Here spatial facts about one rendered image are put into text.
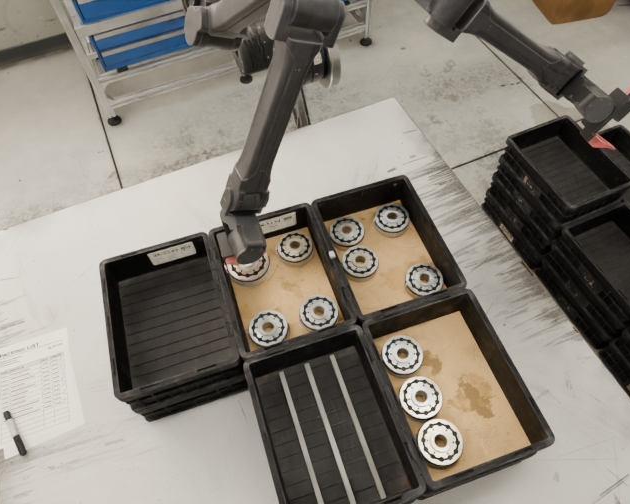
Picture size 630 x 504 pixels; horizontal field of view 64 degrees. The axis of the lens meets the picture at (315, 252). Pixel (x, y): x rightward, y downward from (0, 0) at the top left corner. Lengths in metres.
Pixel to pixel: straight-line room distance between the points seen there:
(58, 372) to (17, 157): 1.93
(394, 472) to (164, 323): 0.70
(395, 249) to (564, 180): 0.97
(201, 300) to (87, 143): 1.95
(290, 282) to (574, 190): 1.27
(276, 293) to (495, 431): 0.65
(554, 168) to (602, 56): 1.63
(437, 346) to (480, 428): 0.22
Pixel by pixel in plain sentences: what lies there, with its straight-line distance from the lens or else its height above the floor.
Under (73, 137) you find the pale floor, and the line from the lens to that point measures 3.32.
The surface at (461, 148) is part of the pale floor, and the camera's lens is 2.95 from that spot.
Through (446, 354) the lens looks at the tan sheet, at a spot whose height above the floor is 0.83.
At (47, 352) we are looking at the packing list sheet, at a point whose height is 0.70.
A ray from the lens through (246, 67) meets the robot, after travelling 2.00.
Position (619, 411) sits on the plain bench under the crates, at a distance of 1.61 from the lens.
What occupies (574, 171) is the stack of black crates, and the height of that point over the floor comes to 0.49.
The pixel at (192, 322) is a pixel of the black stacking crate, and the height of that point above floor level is 0.83.
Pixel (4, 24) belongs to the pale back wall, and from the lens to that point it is 3.94.
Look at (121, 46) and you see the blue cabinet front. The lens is 3.04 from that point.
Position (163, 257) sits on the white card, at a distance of 1.48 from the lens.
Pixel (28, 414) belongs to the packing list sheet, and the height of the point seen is 0.70.
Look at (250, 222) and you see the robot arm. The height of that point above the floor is 1.25.
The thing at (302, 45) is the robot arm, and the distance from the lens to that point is 0.83.
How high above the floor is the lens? 2.08
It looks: 58 degrees down
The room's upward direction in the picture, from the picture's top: 4 degrees counter-clockwise
